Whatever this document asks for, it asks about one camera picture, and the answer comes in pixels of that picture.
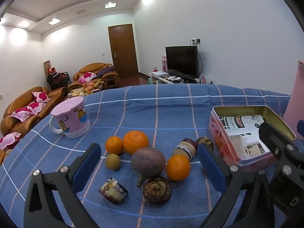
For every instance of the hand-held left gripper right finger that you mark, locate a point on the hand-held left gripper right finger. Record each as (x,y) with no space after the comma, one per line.
(211,168)

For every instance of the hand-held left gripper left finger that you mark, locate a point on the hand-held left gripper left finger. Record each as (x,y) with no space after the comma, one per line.
(86,168)

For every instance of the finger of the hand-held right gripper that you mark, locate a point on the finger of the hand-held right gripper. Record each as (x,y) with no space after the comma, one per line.
(273,140)
(301,129)

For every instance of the pink tin box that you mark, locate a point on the pink tin box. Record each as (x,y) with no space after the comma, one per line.
(220,144)

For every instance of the pastry roll with pale band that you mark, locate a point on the pastry roll with pale band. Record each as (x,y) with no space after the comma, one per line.
(185,149)

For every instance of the round dark swirl pastry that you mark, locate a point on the round dark swirl pastry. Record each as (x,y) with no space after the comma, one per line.
(157,190)

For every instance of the small dark swirl pastry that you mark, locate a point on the small dark swirl pastry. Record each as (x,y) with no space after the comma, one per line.
(206,142)

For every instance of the green kiwi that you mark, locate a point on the green kiwi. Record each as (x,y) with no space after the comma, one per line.
(113,162)

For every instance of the printed paper leaflet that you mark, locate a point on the printed paper leaflet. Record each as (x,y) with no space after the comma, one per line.
(244,135)

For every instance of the pink cloth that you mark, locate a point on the pink cloth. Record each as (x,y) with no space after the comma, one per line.
(295,95)

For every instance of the wrapped brown pastry piece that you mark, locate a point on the wrapped brown pastry piece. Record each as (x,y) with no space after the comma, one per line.
(113,191)

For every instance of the small orange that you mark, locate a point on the small orange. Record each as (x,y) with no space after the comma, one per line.
(114,145)

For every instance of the pink cartoon mug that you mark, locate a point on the pink cartoon mug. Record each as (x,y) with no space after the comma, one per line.
(71,118)

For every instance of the large orange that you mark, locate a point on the large orange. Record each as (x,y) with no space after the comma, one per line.
(136,142)

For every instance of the purple passion fruit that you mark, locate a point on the purple passion fruit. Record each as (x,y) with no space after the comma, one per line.
(148,162)

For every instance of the blue checked blanket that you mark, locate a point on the blue checked blanket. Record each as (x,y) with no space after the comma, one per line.
(166,109)

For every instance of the coffee table with snacks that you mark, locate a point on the coffee table with snacks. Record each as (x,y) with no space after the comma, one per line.
(85,89)

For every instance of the pink flowered cushion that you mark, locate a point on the pink flowered cushion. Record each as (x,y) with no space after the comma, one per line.
(9,140)
(87,77)
(40,97)
(22,114)
(35,106)

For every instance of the dark folding chairs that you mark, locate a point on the dark folding chairs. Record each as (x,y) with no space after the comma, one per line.
(55,77)

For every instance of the brown leather armchair sofa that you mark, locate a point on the brown leather armchair sofa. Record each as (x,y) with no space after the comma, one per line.
(104,72)

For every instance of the purple cloth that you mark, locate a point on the purple cloth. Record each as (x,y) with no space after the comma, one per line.
(106,71)

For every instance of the white television stand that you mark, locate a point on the white television stand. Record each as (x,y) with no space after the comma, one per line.
(163,77)

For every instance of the black television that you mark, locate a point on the black television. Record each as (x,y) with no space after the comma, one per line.
(181,60)

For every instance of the pink gift bag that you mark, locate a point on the pink gift bag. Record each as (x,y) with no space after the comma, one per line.
(164,64)

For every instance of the brown wooden door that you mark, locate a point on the brown wooden door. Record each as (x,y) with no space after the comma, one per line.
(123,52)

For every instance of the square ceiling light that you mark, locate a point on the square ceiling light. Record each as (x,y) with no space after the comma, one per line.
(110,5)
(53,21)

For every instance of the wall power socket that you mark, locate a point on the wall power socket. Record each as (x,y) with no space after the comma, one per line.
(196,41)

